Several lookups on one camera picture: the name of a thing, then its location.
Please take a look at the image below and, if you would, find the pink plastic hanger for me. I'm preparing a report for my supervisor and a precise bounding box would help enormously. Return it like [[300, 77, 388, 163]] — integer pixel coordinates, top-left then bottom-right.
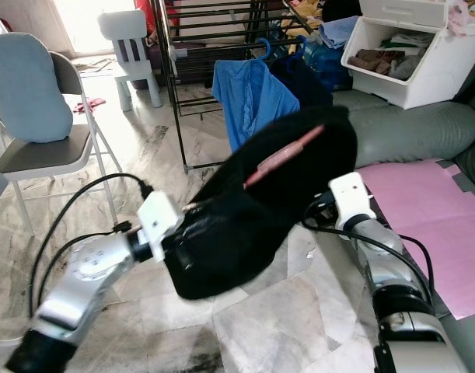
[[243, 124, 327, 189]]

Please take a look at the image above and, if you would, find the black garment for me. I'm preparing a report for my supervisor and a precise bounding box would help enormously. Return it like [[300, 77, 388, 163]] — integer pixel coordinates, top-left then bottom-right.
[[163, 105, 358, 300]]

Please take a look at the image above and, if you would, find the pink floor mat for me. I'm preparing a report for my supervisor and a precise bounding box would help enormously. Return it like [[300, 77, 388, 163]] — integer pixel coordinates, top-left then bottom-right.
[[354, 159, 475, 319]]

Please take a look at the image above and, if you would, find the dark navy garment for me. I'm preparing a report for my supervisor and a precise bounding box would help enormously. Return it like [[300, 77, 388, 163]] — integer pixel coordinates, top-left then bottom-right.
[[268, 53, 335, 110]]

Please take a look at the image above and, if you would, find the blue shirt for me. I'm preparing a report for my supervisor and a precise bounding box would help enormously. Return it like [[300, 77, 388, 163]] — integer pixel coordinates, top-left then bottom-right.
[[212, 58, 302, 152]]

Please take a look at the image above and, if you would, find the white storage bin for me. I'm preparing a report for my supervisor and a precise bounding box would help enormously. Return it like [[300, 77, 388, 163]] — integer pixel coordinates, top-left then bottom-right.
[[342, 0, 475, 110]]

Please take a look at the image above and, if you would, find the black metal drying rack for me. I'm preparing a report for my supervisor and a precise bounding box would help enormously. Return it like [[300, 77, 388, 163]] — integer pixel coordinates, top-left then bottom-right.
[[155, 0, 327, 173]]

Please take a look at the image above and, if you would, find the light blue cushion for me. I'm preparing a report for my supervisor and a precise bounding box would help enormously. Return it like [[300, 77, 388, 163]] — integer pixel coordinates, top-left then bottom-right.
[[0, 33, 75, 145]]

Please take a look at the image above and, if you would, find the magenta cloth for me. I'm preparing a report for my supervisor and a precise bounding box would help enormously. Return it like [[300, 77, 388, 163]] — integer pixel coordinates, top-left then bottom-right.
[[74, 97, 107, 113]]

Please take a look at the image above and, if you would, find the white child chair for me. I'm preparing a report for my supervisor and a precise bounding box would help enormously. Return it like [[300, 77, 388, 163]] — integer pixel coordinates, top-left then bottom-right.
[[97, 10, 164, 112]]

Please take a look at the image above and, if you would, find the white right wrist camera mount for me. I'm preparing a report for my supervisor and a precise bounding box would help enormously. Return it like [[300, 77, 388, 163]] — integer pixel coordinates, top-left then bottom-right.
[[329, 173, 378, 230]]

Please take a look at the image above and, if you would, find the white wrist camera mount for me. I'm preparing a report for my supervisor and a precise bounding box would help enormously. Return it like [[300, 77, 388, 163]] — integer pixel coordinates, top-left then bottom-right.
[[138, 190, 186, 263], [329, 173, 378, 230]]

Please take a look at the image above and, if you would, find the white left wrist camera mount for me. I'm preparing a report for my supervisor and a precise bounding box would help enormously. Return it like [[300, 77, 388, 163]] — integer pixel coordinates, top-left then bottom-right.
[[138, 190, 186, 263]]

